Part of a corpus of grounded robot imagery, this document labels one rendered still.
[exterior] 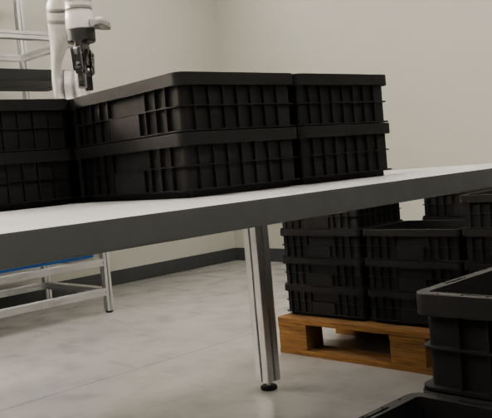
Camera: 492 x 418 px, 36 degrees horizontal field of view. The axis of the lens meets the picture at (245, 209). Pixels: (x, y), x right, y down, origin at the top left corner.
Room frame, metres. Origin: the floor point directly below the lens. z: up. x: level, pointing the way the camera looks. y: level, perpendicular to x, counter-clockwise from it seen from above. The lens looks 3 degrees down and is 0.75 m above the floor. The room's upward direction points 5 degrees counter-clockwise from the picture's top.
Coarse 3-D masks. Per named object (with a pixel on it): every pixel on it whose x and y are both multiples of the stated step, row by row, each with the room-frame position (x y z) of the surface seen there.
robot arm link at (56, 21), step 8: (48, 16) 2.33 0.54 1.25; (56, 16) 2.32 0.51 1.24; (64, 16) 2.32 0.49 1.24; (48, 24) 2.34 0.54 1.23; (56, 24) 2.32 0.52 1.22; (64, 24) 2.33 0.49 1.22; (56, 32) 2.33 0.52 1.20; (64, 32) 2.33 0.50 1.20; (56, 40) 2.34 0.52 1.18; (64, 40) 2.34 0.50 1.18; (56, 48) 2.35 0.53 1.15; (64, 48) 2.36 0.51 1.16; (56, 56) 2.36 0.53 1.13; (56, 64) 2.36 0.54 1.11; (56, 72) 2.37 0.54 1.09; (56, 80) 2.37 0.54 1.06; (56, 88) 2.38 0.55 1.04; (56, 96) 2.40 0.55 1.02; (64, 96) 2.39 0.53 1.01
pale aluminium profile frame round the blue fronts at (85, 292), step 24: (24, 48) 4.71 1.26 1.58; (48, 48) 4.47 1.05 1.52; (24, 96) 4.71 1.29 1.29; (72, 264) 4.09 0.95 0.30; (96, 264) 4.20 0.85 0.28; (24, 288) 4.59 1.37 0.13; (48, 288) 4.67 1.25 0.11; (72, 288) 4.49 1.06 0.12; (96, 288) 4.29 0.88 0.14; (0, 312) 3.78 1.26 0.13; (24, 312) 3.87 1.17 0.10
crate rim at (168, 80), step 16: (144, 80) 1.46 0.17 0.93; (160, 80) 1.42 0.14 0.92; (176, 80) 1.39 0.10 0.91; (192, 80) 1.40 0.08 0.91; (208, 80) 1.43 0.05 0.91; (224, 80) 1.45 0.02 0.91; (240, 80) 1.48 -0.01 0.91; (256, 80) 1.51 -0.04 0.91; (272, 80) 1.53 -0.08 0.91; (288, 80) 1.56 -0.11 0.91; (80, 96) 1.65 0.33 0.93; (96, 96) 1.60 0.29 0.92; (112, 96) 1.55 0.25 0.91
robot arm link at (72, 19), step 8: (72, 8) 2.00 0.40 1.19; (80, 8) 2.00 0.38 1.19; (88, 8) 2.02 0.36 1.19; (72, 16) 2.00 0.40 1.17; (80, 16) 2.00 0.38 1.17; (88, 16) 2.01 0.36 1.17; (72, 24) 2.00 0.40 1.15; (80, 24) 2.00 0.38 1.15; (88, 24) 2.01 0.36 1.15; (96, 24) 1.99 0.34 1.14; (104, 24) 2.00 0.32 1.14
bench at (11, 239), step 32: (256, 192) 1.38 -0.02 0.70; (288, 192) 1.25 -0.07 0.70; (320, 192) 1.22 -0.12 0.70; (352, 192) 1.27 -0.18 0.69; (384, 192) 1.34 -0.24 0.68; (416, 192) 1.41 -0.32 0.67; (448, 192) 1.48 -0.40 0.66; (0, 224) 1.04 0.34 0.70; (32, 224) 0.97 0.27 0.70; (64, 224) 0.91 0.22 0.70; (96, 224) 0.92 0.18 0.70; (128, 224) 0.95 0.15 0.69; (160, 224) 0.99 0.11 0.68; (192, 224) 1.03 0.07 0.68; (224, 224) 1.07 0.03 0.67; (256, 224) 1.11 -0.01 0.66; (0, 256) 0.83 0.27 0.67; (32, 256) 0.86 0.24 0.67; (64, 256) 0.89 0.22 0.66; (256, 256) 2.48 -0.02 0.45; (256, 288) 2.49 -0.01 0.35; (256, 320) 2.51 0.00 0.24; (256, 352) 2.51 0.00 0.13
